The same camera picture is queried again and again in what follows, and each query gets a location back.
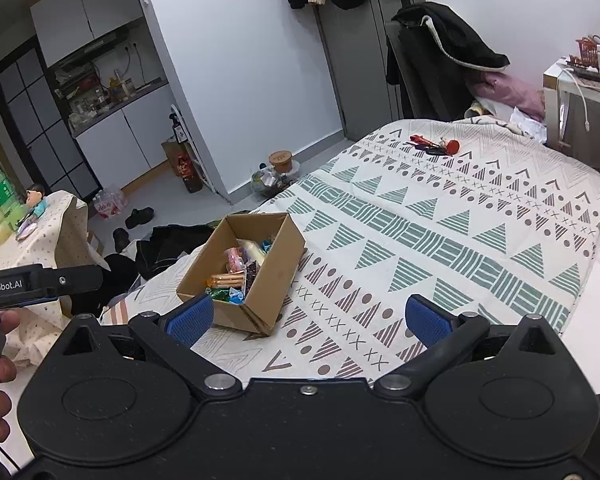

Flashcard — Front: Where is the white kitchen cabinet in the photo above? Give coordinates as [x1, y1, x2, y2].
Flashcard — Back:
[72, 82, 176, 193]

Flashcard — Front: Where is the red model ornament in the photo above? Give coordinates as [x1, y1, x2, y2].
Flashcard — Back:
[575, 35, 600, 63]

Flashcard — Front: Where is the black cable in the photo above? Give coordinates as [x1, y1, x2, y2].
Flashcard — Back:
[0, 440, 23, 476]

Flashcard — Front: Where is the white cable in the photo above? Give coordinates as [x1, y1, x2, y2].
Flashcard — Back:
[560, 67, 592, 129]

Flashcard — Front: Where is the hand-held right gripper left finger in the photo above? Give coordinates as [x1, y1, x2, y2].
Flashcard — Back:
[60, 294, 244, 396]

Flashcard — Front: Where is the row of kitchen bottles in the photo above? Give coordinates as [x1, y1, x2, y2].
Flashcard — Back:
[55, 67, 153, 121]

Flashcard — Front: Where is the white upper cabinet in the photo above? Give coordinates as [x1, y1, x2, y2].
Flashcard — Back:
[30, 0, 143, 66]

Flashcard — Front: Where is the key bunch with red tag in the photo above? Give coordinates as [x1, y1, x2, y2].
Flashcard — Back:
[409, 134, 462, 157]

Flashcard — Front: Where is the black jacket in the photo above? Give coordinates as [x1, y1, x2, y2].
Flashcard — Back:
[392, 1, 511, 73]

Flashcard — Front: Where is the cream dotted cloth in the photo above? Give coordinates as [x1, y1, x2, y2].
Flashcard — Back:
[0, 191, 106, 361]

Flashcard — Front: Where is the white metal rack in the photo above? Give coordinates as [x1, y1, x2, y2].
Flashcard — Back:
[169, 104, 217, 192]

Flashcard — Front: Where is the grey door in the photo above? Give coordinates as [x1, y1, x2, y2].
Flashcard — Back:
[315, 0, 426, 143]

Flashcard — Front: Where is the white desk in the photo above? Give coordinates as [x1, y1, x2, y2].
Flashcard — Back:
[542, 57, 600, 171]

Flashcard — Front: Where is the pink clothes pile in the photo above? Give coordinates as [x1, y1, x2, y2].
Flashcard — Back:
[472, 71, 546, 121]

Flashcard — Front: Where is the printed triangle pattern blanket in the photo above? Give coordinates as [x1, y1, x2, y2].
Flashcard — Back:
[102, 117, 600, 381]

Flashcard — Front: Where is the white long snack packet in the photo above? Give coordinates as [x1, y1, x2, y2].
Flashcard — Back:
[237, 240, 267, 266]

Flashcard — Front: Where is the brown cardboard box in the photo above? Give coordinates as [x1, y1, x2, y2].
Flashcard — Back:
[176, 212, 307, 336]

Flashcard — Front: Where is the orange bread packet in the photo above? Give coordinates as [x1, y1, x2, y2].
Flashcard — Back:
[205, 271, 246, 291]

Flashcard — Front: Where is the small cartoon figurine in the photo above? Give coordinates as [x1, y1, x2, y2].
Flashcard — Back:
[26, 184, 50, 216]

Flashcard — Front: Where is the instant noodle cup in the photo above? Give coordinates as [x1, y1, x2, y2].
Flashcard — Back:
[268, 150, 295, 173]

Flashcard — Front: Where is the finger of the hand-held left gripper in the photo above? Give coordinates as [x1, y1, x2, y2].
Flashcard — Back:
[30, 264, 104, 304]

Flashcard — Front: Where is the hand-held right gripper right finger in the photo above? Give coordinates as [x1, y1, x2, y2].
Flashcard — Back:
[372, 295, 553, 396]

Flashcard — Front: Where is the black spray bottle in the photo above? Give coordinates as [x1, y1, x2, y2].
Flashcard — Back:
[167, 112, 187, 143]

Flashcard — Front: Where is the clear plastic trash bag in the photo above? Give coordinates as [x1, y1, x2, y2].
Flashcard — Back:
[251, 165, 286, 196]

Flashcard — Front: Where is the dark bottle with red label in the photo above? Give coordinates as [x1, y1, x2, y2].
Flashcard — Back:
[176, 152, 203, 193]

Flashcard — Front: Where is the black framed glass door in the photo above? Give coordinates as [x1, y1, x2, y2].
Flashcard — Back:
[0, 35, 101, 201]

